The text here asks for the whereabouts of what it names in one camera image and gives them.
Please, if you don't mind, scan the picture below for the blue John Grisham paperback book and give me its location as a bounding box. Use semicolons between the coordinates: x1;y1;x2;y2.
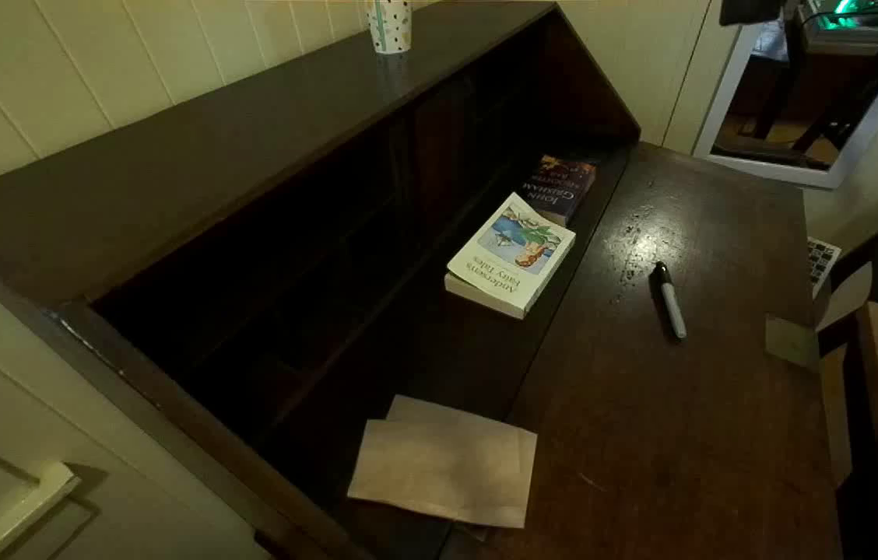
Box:
516;151;600;229

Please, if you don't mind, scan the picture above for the white fairy tales book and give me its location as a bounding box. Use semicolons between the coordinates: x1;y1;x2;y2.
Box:
441;189;579;323

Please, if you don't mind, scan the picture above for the beige paper sheet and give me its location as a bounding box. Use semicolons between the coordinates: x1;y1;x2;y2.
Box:
345;391;541;536

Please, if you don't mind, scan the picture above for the black and grey marker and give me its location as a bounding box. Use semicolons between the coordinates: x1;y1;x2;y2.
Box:
647;257;691;344

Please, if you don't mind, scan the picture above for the white polka dot cup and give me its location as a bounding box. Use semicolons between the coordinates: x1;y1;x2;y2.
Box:
365;0;417;58

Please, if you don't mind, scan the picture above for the dark wooden bookshelf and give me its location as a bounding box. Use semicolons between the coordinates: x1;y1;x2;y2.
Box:
0;0;644;560

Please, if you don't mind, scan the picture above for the brown cardboard piece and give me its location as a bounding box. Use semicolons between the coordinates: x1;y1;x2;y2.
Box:
763;260;878;374

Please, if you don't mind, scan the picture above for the white perforated basket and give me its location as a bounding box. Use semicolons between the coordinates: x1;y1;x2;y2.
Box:
803;233;844;301

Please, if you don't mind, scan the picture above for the dark wooden chair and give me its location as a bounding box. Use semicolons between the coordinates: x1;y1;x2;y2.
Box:
741;0;878;162

